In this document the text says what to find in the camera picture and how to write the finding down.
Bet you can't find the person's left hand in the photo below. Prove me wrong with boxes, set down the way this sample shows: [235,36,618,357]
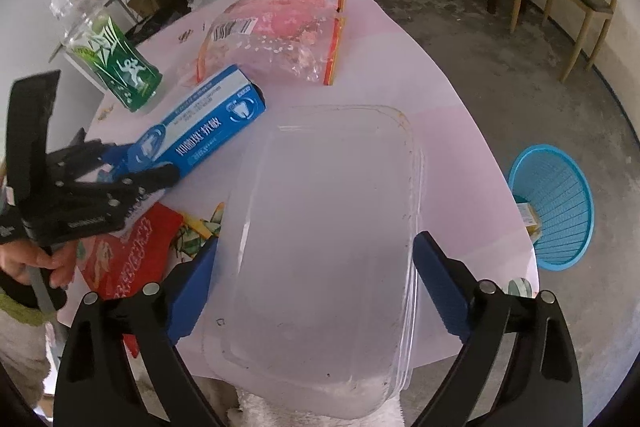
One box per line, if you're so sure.
[1,239,77,288]

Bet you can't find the blue plastic waste basket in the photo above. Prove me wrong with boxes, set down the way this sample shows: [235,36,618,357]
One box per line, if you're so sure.
[506,144,594,272]

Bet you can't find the pink zip plastic bag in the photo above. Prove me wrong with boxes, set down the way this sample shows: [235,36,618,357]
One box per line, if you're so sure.
[194,0,347,86]

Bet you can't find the green label plastic bottle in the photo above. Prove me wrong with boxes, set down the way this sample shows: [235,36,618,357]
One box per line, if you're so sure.
[50,0,163,113]

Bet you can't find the clear plastic food container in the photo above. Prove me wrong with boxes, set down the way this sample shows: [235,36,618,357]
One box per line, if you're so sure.
[202,105,422,407]

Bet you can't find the blue toothpaste box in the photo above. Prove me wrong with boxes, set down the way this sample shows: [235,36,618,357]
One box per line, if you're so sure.
[99,65,266,181]

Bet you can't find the red snack packet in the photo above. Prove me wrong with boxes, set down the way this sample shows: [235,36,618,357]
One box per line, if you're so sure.
[74,200,186,358]

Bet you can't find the white orange medicine box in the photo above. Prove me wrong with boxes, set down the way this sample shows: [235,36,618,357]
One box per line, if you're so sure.
[516,202,542,244]

